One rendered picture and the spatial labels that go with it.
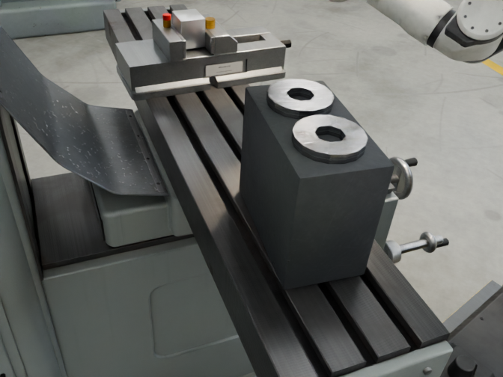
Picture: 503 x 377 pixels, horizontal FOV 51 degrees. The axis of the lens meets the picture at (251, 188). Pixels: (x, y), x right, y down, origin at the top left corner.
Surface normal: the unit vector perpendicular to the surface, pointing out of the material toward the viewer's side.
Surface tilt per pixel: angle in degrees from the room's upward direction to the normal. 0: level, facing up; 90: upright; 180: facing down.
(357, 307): 0
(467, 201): 0
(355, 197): 90
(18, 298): 88
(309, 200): 90
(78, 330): 90
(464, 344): 0
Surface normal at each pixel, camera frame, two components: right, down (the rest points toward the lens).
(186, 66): 0.41, 0.58
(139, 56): 0.06, -0.78
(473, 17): -0.27, -0.07
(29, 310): 0.82, 0.37
